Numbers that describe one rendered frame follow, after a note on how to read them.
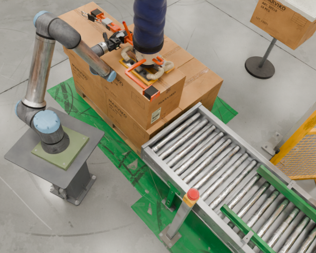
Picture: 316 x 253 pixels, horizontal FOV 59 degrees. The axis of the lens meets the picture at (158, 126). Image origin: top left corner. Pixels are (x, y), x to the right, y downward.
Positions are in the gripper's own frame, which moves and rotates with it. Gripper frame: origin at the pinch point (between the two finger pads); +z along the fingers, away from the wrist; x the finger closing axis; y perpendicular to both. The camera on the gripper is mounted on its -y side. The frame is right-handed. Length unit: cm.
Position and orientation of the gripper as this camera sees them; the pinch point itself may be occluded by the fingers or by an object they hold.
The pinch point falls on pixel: (123, 34)
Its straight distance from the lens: 232.8
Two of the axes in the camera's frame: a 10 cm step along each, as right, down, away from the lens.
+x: 0.9, -5.5, -8.3
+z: 6.9, -5.6, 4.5
